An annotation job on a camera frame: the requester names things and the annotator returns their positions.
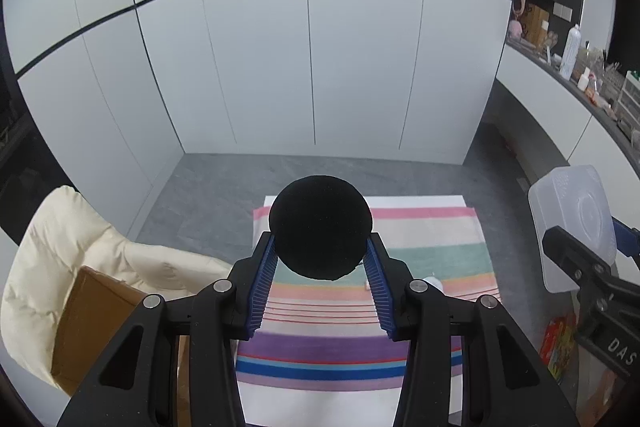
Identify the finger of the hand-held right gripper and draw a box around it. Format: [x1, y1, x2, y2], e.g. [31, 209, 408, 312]
[541, 226, 640, 309]
[612, 216, 640, 259]

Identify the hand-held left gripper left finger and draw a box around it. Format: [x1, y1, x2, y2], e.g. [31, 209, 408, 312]
[56, 231, 280, 427]

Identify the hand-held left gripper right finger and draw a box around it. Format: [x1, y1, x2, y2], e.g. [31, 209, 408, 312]
[362, 232, 583, 427]

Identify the clear plastic box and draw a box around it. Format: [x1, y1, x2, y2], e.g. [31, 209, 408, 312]
[528, 164, 619, 293]

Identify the black round makeup puff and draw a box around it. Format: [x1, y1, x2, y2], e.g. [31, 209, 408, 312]
[268, 175, 373, 281]

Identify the brown cardboard box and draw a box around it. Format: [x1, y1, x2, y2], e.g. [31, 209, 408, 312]
[50, 266, 193, 427]

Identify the colourful snack packet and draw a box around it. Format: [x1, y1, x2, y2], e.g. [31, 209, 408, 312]
[539, 314, 579, 380]

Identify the striped cloth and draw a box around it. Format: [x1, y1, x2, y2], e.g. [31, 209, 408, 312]
[235, 206, 503, 393]

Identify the clear drawer organiser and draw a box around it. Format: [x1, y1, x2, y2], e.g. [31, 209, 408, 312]
[614, 69, 640, 136]

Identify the tall white bottle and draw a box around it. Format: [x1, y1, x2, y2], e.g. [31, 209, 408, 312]
[559, 24, 582, 80]

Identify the cream padded chair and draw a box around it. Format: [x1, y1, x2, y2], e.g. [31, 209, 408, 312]
[0, 185, 236, 398]

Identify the brown shelf carton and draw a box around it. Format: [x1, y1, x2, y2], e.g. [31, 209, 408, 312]
[520, 4, 551, 46]

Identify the dark glass panel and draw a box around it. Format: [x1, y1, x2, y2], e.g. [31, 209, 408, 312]
[0, 77, 68, 233]

